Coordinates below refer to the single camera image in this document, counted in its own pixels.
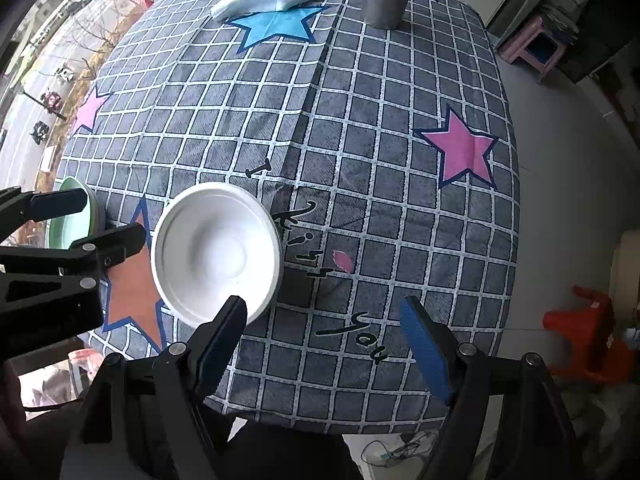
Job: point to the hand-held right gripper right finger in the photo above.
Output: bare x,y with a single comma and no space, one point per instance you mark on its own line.
427,350

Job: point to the cream round bin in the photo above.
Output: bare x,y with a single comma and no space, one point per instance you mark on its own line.
627,270

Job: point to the green plastic bowl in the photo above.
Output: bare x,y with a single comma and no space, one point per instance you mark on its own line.
65,235

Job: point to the folded cloths pile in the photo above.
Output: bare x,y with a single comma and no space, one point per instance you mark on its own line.
560,5

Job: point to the grey checked star tablecloth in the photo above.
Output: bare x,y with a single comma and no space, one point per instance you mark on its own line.
380,210

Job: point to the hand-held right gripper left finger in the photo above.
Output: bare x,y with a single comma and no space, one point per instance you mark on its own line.
220,350

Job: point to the pink plastic stool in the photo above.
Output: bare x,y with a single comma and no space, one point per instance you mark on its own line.
525,35

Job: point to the red plastic stool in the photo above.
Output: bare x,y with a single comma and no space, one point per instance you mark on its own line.
585,320

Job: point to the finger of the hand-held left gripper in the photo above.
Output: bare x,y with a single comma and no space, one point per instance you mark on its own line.
125,240
55,205

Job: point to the white paper bowl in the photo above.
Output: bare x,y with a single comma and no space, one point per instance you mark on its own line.
215,255

